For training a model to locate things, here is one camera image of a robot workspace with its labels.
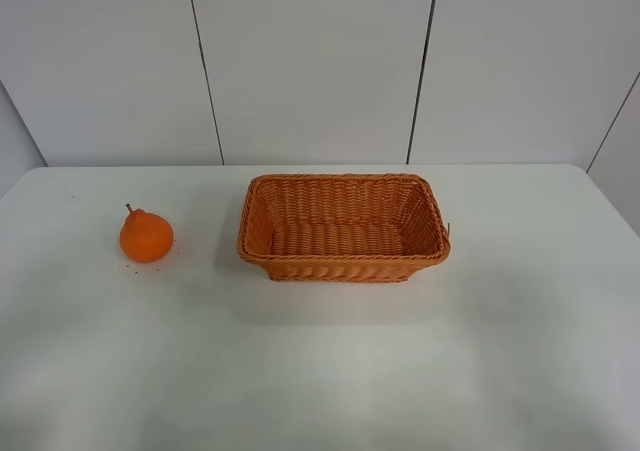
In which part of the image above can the orange with stem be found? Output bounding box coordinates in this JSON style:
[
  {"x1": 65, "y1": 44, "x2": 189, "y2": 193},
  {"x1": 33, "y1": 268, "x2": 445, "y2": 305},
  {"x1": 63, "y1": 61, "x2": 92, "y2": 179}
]
[{"x1": 119, "y1": 203, "x2": 174, "y2": 264}]

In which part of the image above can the orange wicker basket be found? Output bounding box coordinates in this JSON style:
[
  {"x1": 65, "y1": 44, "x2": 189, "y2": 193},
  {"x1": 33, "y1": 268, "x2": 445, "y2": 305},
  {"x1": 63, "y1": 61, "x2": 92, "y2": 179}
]
[{"x1": 237, "y1": 174, "x2": 451, "y2": 283}]

